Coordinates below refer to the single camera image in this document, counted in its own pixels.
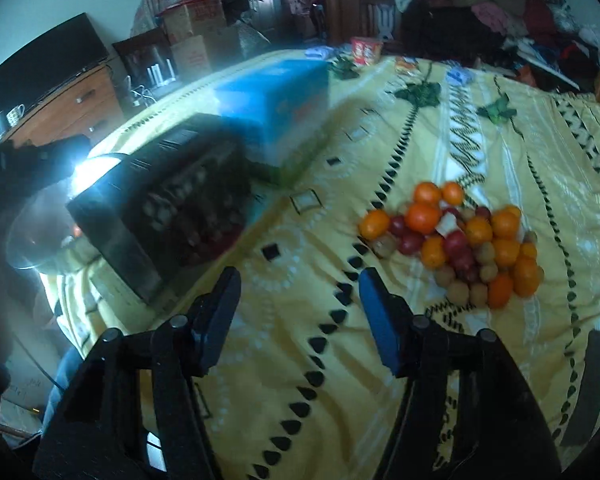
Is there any brown cardboard box stack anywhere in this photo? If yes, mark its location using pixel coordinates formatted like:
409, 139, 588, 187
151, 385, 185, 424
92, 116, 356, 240
159, 0, 244, 82

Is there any small orange tangerine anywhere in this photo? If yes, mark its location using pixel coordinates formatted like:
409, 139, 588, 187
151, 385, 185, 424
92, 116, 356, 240
491, 210, 519, 240
358, 209, 391, 242

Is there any dark green leaf vegetable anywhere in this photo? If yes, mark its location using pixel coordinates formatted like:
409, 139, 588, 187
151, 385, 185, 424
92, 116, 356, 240
329, 55, 360, 80

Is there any wooden wardrobe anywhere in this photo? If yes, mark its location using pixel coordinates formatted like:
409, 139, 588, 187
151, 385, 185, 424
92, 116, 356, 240
325, 0, 400, 48

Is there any wooden drawer dresser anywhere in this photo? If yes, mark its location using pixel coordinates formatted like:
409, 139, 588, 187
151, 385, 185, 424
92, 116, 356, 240
0, 64, 124, 148

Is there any green leafy vegetable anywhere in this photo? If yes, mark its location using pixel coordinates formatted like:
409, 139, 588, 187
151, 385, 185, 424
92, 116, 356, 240
393, 81, 441, 108
477, 94, 517, 126

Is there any red cherry tomato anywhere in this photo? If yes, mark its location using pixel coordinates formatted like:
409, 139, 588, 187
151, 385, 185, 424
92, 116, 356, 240
396, 231, 425, 256

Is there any clear glass bowl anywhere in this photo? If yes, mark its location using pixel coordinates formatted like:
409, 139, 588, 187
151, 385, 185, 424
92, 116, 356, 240
6, 178, 96, 275

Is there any red snack box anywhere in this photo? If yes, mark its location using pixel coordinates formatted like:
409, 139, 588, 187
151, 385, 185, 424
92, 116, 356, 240
351, 37, 384, 66

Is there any black flat television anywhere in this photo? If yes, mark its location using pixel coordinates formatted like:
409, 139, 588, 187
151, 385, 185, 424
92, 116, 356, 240
0, 13, 108, 113

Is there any green leafy vegetable right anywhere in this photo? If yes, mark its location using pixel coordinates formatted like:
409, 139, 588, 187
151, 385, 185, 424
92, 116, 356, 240
477, 94, 517, 126

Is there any pile of clothes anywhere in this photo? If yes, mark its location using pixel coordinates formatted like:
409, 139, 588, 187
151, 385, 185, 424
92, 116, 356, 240
393, 0, 600, 93

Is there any yellow patterned bed sheet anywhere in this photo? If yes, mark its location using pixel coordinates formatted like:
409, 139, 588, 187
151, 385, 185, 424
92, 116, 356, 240
40, 48, 600, 480

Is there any white mug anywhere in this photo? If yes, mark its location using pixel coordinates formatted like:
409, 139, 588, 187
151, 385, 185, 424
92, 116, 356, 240
6, 104, 26, 128

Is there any blue cardboard box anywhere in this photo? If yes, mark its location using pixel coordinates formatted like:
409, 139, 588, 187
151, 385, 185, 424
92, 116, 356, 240
214, 60, 329, 186

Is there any black crate basket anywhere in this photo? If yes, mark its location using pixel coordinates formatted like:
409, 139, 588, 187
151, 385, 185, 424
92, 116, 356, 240
68, 114, 251, 301

